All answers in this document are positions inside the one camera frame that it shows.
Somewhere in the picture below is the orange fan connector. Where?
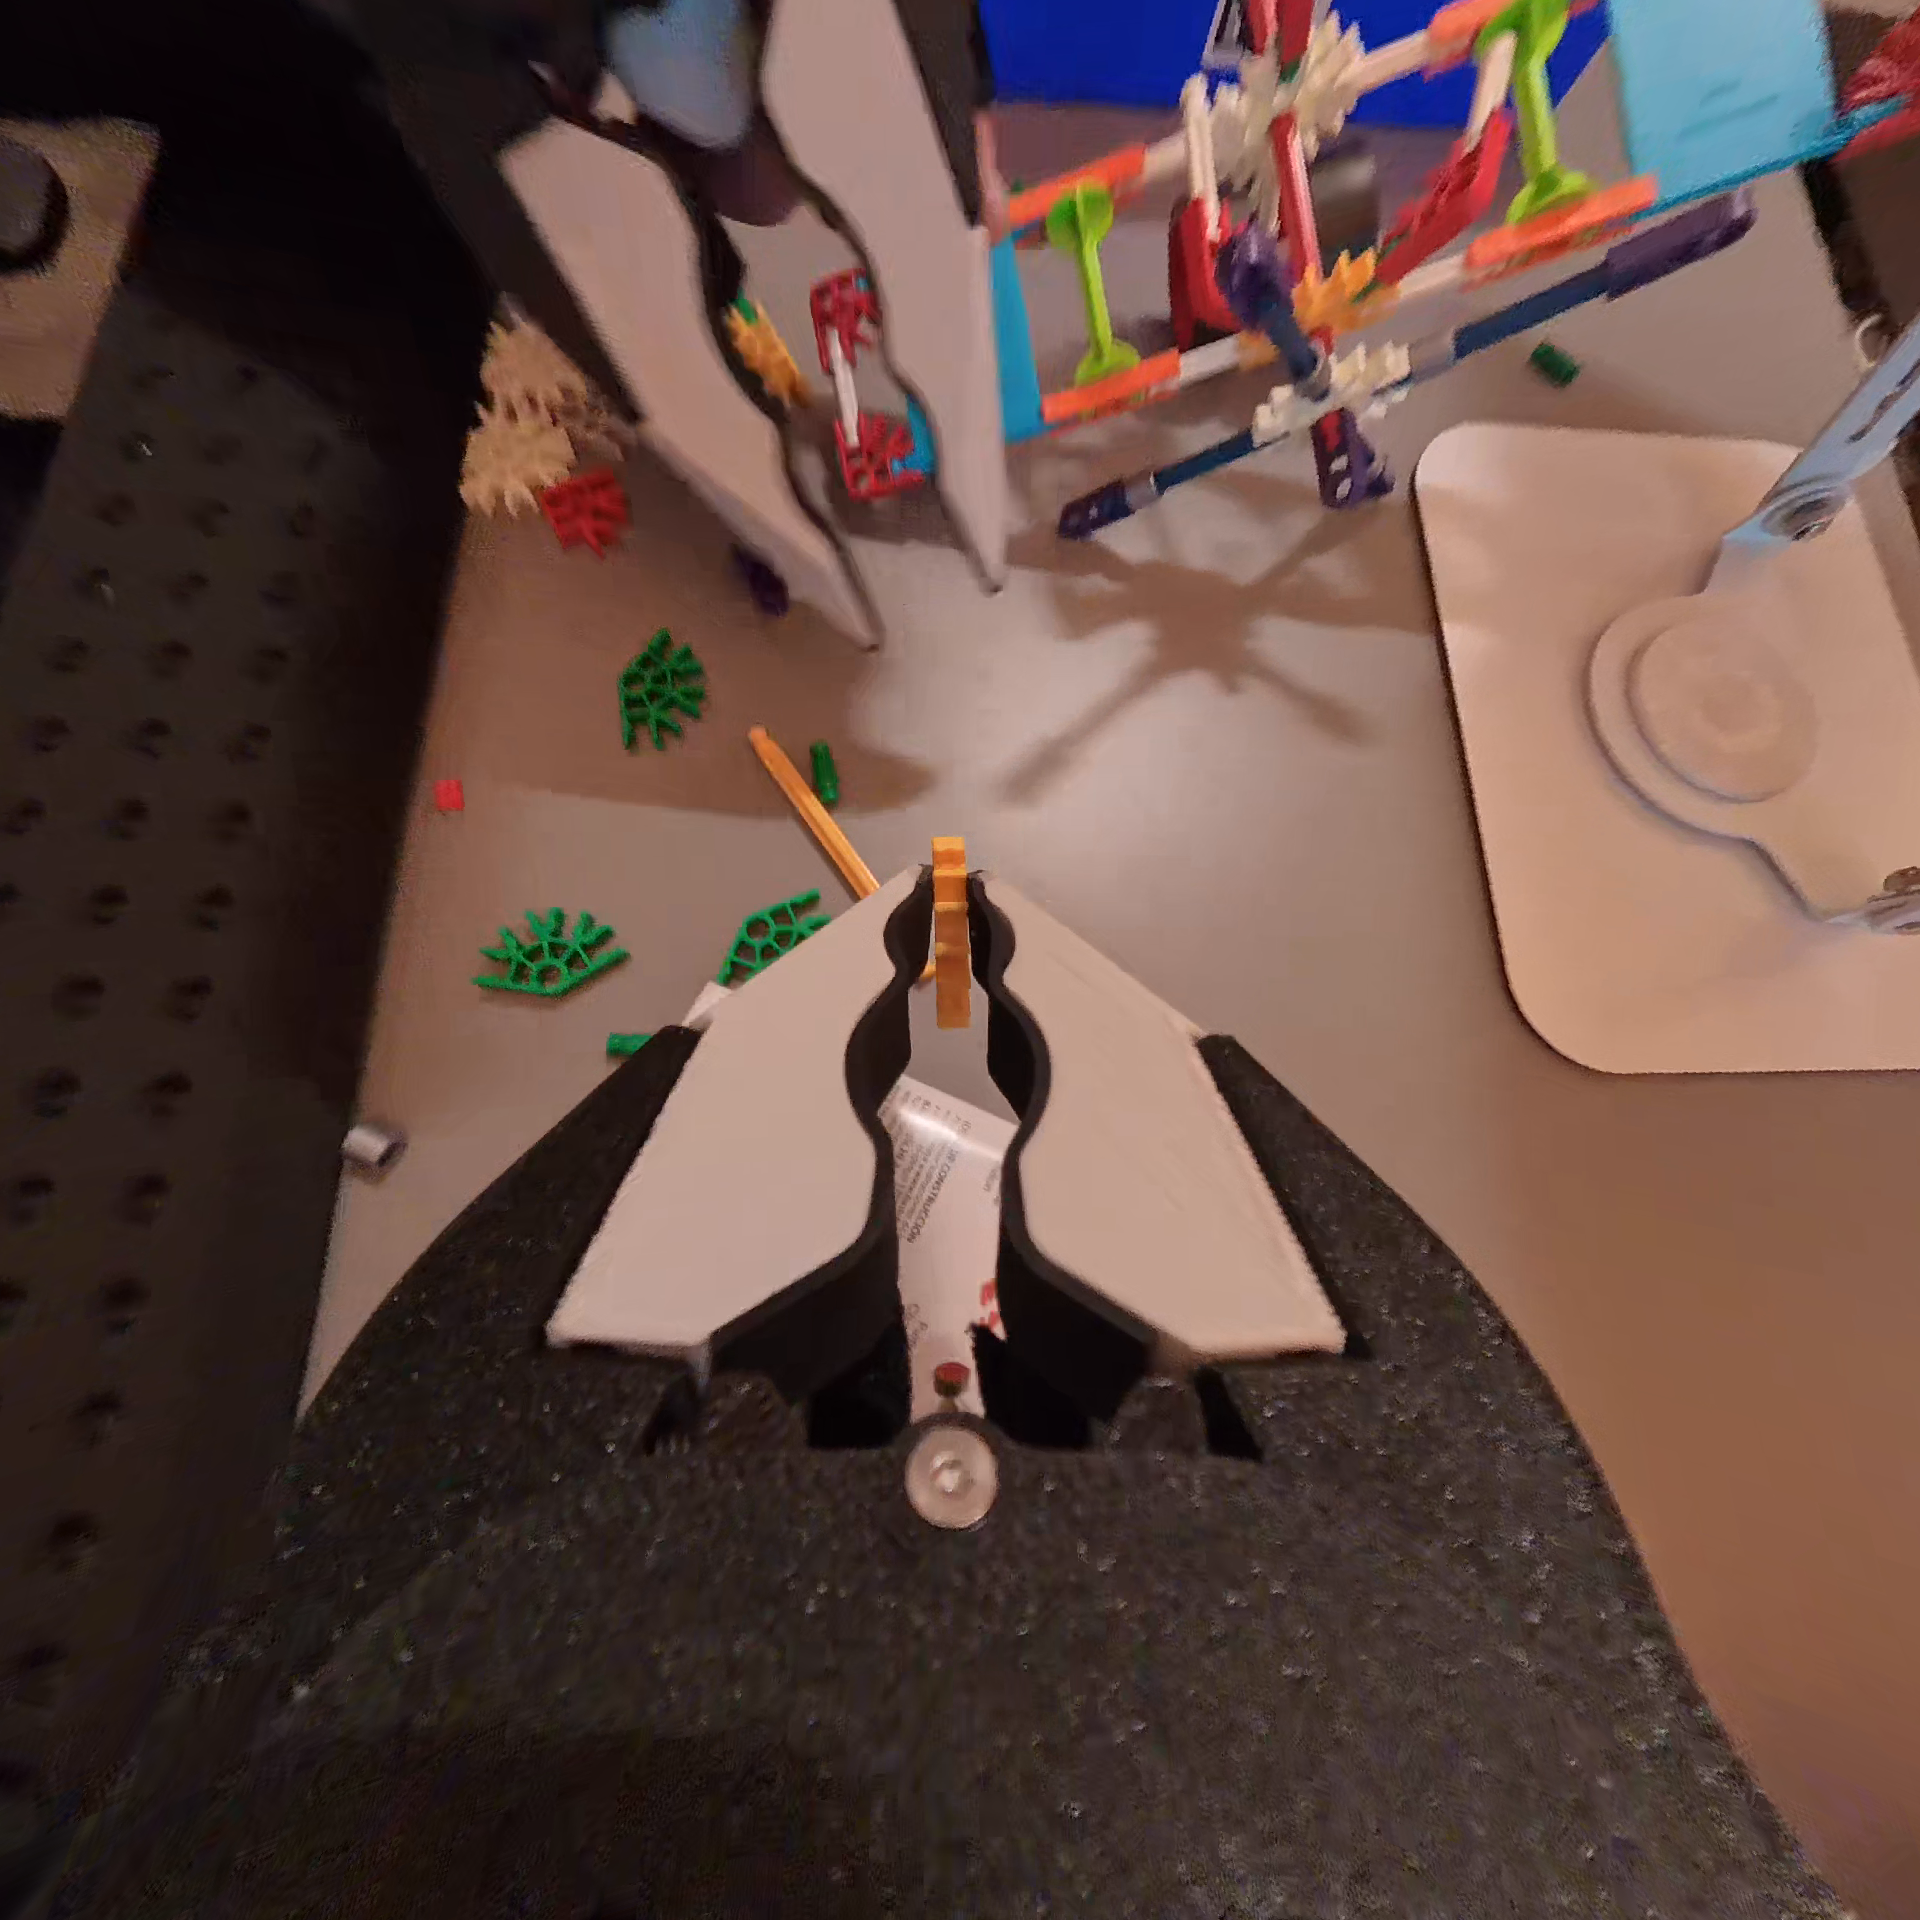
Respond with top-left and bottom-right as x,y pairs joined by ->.
930,835 -> 978,1029
727,295 -> 812,410

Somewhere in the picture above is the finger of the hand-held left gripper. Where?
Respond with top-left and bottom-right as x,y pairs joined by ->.
757,0 -> 1014,597
498,115 -> 888,653

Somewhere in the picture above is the colourful construction toy plane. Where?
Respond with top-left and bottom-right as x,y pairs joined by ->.
811,0 -> 1920,541

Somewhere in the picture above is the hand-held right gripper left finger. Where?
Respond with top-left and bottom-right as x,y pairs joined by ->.
544,865 -> 936,1452

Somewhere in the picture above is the red fan connector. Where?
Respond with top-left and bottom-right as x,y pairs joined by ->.
536,468 -> 633,558

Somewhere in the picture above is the white snowflake connector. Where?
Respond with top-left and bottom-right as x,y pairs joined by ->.
457,412 -> 581,520
480,318 -> 603,430

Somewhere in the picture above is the green fan connector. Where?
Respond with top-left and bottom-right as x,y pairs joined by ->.
619,625 -> 711,751
716,888 -> 835,990
473,904 -> 633,1000

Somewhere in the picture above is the yellow plastic rod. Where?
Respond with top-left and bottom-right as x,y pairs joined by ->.
746,723 -> 888,902

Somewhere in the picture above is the blue plastic bin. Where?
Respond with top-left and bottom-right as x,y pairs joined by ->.
975,0 -> 1614,130

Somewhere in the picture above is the wooden and white book stand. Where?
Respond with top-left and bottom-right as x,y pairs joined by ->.
1413,322 -> 1920,1073

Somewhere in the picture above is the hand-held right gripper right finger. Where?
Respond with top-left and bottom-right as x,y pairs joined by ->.
967,872 -> 1351,1450

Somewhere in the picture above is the toy instruction booklet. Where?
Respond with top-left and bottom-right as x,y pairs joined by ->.
682,982 -> 1022,1420

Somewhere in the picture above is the black perforated pad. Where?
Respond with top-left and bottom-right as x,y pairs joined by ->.
0,283 -> 482,1877

